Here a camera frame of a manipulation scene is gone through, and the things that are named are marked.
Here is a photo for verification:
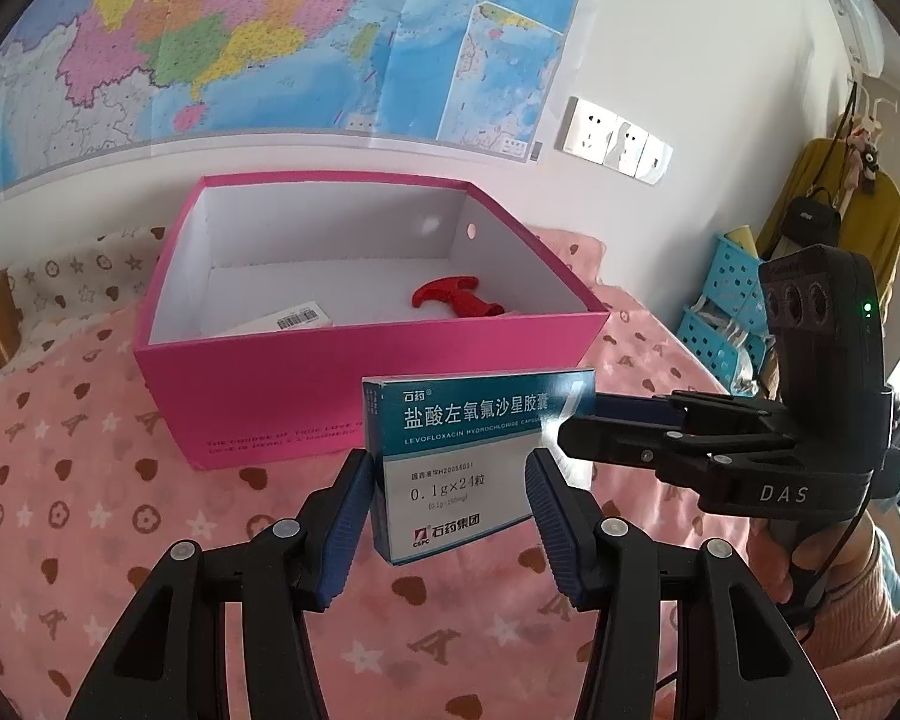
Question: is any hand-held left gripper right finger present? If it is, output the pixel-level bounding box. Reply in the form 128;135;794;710
523;446;826;720

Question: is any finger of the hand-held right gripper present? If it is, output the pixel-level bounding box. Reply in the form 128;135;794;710
557;414;796;492
591;388;788;432

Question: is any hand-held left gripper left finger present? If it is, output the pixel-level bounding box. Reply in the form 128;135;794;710
64;448;376;720

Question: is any teal and white medicine box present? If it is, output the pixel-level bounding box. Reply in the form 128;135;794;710
361;367;599;567

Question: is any pink cardboard box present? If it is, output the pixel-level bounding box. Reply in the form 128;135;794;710
133;172;612;475

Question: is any blue medicine box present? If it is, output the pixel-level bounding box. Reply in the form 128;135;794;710
221;298;337;336

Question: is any person's right forearm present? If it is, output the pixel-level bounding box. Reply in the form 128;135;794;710
795;525;900;720

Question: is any black shoulder bag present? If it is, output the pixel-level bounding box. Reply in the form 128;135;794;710
776;187;845;248

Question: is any person's right hand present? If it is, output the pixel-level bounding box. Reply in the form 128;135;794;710
746;514;882;616

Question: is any blue plastic basket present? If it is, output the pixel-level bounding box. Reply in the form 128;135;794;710
675;306;773;395
701;234;772;316

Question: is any white crumpled bag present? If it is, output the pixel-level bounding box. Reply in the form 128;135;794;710
694;296;755;350

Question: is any yellow hanging garment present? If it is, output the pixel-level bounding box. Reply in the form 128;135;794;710
769;136;900;293

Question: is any yellow packet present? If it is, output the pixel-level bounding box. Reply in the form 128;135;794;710
722;225;760;260

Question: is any small plush toy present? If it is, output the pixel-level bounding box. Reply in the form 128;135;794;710
851;124;882;188

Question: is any pink printed blanket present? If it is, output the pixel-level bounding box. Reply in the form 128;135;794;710
0;225;900;720

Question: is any white air conditioner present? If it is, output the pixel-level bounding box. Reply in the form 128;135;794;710
810;0;886;76

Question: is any black cable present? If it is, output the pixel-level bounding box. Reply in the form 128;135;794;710
784;491;875;631

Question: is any white wall switch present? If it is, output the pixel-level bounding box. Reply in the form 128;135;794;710
636;133;676;182

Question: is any white wall socket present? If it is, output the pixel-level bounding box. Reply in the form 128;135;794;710
602;118;652;175
559;95;622;162

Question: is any colourful wall map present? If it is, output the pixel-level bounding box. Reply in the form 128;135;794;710
0;0;599;200

